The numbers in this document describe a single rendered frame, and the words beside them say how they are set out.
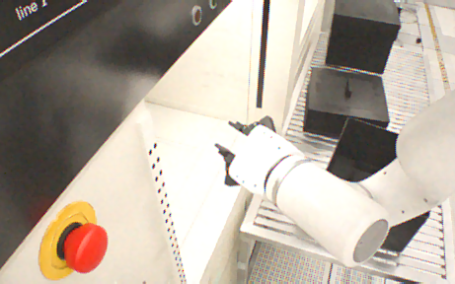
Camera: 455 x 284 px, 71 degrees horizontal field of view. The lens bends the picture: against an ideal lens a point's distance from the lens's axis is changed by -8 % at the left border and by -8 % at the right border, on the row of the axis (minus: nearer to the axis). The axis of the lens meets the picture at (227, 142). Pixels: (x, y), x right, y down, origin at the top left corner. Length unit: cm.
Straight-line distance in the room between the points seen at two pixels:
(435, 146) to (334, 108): 89
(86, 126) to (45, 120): 4
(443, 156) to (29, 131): 33
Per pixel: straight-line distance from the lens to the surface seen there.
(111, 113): 29
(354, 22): 156
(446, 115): 36
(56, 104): 24
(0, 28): 20
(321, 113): 121
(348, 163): 118
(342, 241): 41
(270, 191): 48
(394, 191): 50
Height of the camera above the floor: 159
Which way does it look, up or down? 44 degrees down
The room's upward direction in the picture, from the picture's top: straight up
